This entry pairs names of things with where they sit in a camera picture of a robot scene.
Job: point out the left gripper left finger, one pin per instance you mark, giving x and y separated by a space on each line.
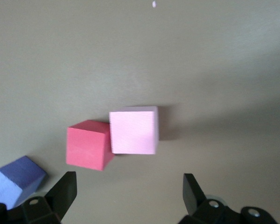
56 203

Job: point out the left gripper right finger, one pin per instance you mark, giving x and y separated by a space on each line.
193 200

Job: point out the pink foam cube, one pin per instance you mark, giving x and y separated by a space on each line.
134 130

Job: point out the purple foam cube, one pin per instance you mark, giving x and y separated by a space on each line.
16 182

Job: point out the red foam cube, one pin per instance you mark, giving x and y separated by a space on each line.
88 145

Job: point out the paper table cover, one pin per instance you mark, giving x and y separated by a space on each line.
200 70

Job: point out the tiny white foam crumb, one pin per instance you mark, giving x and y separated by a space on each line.
154 4

